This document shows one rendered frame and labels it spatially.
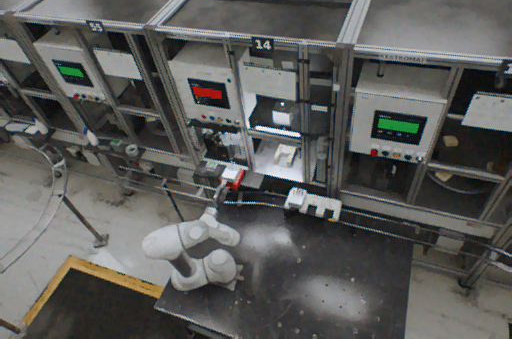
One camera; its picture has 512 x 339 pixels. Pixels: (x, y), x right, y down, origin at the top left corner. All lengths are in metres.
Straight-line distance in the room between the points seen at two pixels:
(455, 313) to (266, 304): 1.53
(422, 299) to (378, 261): 0.80
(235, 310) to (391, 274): 1.01
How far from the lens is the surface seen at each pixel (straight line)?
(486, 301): 3.49
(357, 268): 2.59
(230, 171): 2.63
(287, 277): 2.54
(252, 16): 2.19
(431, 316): 3.31
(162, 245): 1.85
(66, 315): 3.73
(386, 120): 2.02
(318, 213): 2.53
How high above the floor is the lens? 3.02
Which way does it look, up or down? 48 degrees down
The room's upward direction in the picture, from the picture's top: 10 degrees counter-clockwise
